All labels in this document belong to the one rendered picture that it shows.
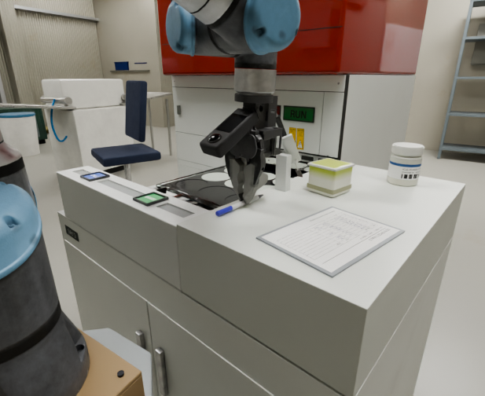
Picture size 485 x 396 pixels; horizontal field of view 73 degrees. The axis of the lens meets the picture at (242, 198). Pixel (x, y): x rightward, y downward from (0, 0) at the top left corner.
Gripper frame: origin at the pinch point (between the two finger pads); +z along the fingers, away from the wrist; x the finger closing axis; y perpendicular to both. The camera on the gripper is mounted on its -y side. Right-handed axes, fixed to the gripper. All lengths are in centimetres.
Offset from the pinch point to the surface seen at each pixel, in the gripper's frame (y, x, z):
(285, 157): 13.3, -0.9, -6.3
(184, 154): 48, 78, 14
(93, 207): -14.0, 37.2, 9.8
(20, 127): 113, 561, 76
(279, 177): 13.3, 0.4, -1.4
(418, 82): 597, 127, -14
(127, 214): -14.0, 20.2, 5.9
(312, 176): 17.3, -5.8, -2.3
